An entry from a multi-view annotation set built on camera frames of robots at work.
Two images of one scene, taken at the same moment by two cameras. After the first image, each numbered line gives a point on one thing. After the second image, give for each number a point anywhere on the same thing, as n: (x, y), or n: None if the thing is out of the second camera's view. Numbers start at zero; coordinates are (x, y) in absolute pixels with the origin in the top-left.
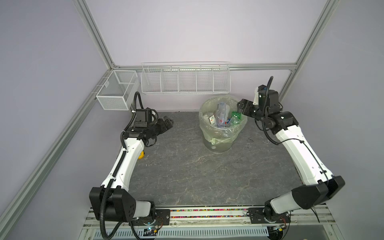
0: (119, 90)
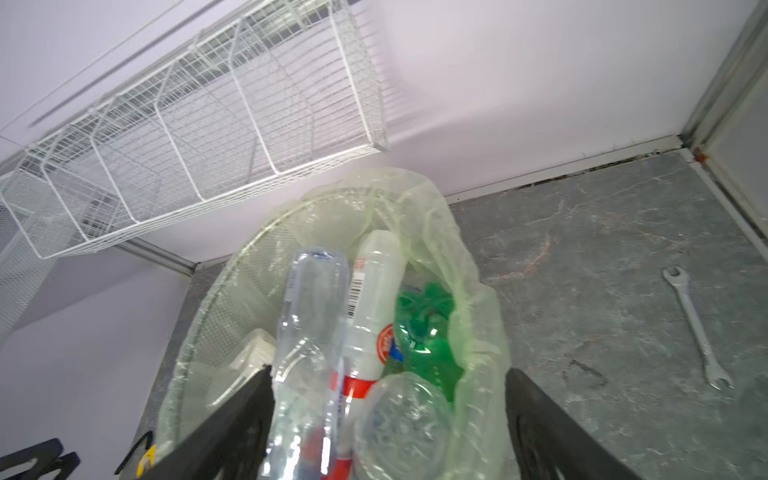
0: (25, 278)
